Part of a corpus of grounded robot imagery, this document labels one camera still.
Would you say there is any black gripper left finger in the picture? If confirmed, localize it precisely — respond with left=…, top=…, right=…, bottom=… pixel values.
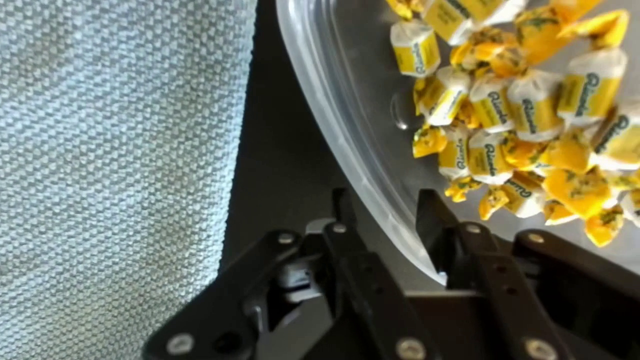
left=142, top=187, right=428, bottom=360

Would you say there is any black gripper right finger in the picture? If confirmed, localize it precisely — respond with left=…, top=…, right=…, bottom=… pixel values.
left=416, top=187, right=640, bottom=360

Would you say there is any clear plastic lunchbox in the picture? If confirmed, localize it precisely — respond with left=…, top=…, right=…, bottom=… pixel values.
left=273, top=0, right=640, bottom=286

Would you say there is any light blue towel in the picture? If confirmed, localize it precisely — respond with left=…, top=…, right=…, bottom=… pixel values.
left=0, top=0, right=259, bottom=360

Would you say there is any yellow white wrapped candy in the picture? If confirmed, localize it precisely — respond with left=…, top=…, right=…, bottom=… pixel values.
left=388, top=18, right=441, bottom=80
left=441, top=174, right=477, bottom=203
left=467, top=71, right=515, bottom=131
left=582, top=203, right=628, bottom=250
left=436, top=127, right=471, bottom=181
left=541, top=165, right=611, bottom=222
left=465, top=127, right=515, bottom=187
left=566, top=8, right=631, bottom=51
left=541, top=198, right=580, bottom=228
left=476, top=186, right=510, bottom=222
left=590, top=106, right=640, bottom=172
left=413, top=66, right=471, bottom=127
left=418, top=0, right=527, bottom=45
left=450, top=26, right=529, bottom=80
left=513, top=3, right=576, bottom=66
left=507, top=68, right=566, bottom=141
left=541, top=127, right=595, bottom=175
left=410, top=123, right=450, bottom=159
left=501, top=174, right=550, bottom=220
left=555, top=45, right=629, bottom=129

